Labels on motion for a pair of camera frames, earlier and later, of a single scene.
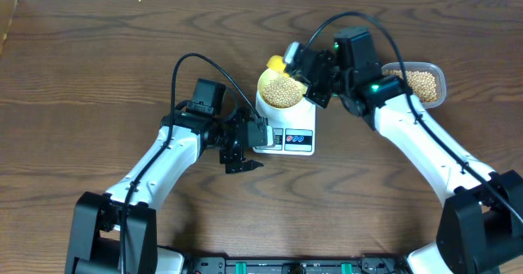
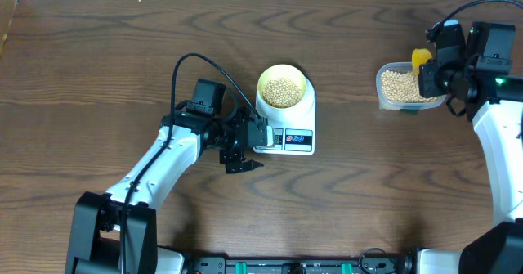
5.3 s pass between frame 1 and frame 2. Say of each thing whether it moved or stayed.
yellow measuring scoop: moved
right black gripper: moved
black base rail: stayed
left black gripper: stayed
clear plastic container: stayed
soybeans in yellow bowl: stayed
